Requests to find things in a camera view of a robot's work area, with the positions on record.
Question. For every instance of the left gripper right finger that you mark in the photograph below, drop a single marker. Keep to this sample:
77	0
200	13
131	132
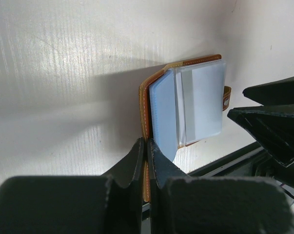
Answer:
181	204

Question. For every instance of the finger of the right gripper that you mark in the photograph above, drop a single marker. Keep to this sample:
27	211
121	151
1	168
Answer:
279	92
271	126

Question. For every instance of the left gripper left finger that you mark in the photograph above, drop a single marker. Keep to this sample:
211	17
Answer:
107	204

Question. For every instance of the silver VIP card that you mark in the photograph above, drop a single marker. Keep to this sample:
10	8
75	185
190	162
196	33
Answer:
203	95

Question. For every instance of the brown leather card holder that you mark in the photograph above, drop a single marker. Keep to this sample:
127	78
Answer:
183	102

